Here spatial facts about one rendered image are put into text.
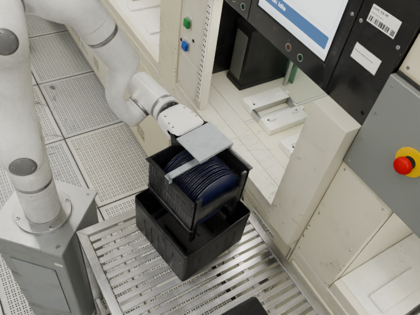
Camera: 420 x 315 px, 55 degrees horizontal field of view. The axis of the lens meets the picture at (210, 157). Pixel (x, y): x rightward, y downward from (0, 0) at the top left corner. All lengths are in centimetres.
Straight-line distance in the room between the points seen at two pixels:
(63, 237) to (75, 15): 78
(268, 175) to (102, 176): 132
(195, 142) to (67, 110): 201
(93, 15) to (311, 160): 65
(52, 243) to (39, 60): 222
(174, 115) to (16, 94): 40
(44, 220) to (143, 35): 110
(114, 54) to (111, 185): 156
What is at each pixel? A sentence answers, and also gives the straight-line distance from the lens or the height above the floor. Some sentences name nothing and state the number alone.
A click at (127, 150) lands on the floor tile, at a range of 272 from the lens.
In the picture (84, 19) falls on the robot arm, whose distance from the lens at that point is 101.
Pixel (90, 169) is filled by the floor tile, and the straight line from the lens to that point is 264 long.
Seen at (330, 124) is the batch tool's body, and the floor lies 138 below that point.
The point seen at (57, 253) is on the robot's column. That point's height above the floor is 76.
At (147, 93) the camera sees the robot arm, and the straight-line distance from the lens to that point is 120.
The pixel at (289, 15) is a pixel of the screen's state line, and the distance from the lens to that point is 113.
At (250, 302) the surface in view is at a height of 86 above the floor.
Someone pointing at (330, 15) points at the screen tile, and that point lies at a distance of 102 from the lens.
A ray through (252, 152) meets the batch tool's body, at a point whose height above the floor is 87.
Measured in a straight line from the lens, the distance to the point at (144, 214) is 134.
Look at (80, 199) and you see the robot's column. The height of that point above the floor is 76.
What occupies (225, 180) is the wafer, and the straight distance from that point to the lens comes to 117.
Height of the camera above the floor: 203
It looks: 48 degrees down
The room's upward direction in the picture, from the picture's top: 10 degrees clockwise
